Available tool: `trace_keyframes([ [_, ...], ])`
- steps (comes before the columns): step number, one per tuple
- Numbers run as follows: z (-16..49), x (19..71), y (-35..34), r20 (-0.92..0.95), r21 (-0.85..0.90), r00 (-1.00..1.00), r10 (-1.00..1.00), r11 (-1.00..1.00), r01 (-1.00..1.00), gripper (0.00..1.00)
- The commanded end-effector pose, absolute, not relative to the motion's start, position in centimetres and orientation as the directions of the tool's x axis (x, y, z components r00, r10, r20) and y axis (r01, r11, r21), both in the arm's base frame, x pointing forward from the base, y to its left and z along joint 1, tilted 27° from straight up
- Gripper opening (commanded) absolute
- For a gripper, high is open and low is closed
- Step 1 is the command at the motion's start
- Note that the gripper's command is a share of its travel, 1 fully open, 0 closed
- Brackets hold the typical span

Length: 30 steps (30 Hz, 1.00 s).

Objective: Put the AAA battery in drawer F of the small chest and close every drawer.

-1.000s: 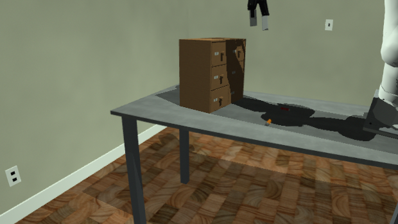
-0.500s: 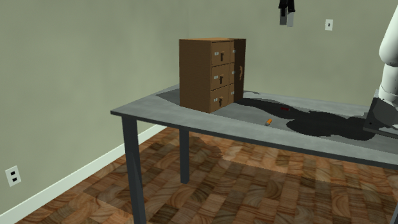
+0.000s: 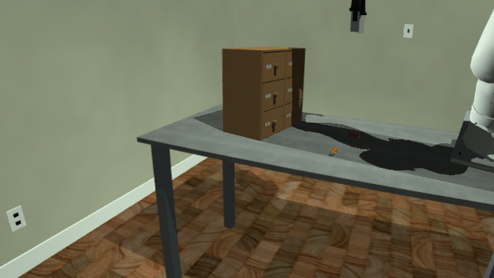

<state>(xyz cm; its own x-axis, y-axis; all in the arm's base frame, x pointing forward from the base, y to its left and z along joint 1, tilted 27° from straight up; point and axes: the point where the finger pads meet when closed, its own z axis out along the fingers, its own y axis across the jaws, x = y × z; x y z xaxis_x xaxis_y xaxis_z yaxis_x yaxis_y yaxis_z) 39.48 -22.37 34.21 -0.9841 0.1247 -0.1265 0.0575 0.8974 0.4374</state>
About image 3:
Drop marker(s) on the brown chest of drawers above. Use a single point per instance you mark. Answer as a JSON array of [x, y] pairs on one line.
[[242, 91]]

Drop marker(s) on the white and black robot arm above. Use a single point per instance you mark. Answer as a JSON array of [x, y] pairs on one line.
[[479, 136]]

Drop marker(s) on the orange battery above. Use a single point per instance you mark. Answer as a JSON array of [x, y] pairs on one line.
[[333, 151]]

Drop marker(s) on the brown wooden drawer front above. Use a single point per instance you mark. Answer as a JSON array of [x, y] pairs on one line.
[[271, 121], [292, 113], [270, 94], [273, 65], [293, 88], [294, 62]]

